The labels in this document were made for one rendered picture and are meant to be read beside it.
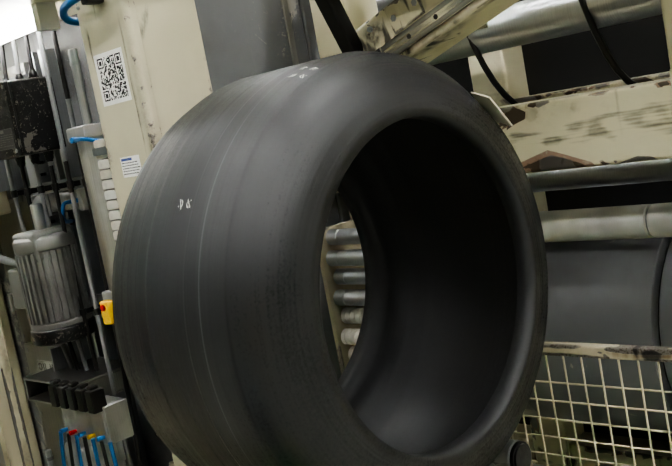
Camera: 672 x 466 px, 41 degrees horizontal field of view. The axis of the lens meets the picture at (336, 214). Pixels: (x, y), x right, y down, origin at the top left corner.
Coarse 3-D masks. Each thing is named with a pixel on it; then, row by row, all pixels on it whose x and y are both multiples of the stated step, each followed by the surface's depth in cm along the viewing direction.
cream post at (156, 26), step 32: (128, 0) 126; (160, 0) 130; (192, 0) 134; (96, 32) 131; (128, 32) 126; (160, 32) 129; (192, 32) 133; (128, 64) 127; (160, 64) 129; (192, 64) 133; (96, 96) 135; (160, 96) 129; (192, 96) 133; (128, 128) 131; (160, 128) 128; (128, 192) 134
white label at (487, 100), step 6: (474, 96) 121; (480, 96) 120; (486, 96) 118; (480, 102) 122; (486, 102) 120; (492, 102) 118; (486, 108) 122; (492, 108) 120; (498, 108) 119; (492, 114) 123; (498, 114) 121; (504, 114) 120; (498, 120) 123; (504, 120) 121
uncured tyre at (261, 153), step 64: (320, 64) 104; (384, 64) 107; (192, 128) 106; (256, 128) 97; (320, 128) 96; (384, 128) 135; (448, 128) 114; (192, 192) 98; (256, 192) 93; (320, 192) 95; (384, 192) 142; (448, 192) 137; (512, 192) 120; (128, 256) 103; (192, 256) 95; (256, 256) 91; (320, 256) 94; (384, 256) 143; (448, 256) 141; (512, 256) 133; (128, 320) 103; (192, 320) 94; (256, 320) 91; (320, 320) 94; (384, 320) 142; (448, 320) 140; (512, 320) 132; (192, 384) 96; (256, 384) 92; (320, 384) 93; (384, 384) 139; (448, 384) 134; (512, 384) 118; (192, 448) 104; (256, 448) 95; (320, 448) 94; (384, 448) 99; (448, 448) 110
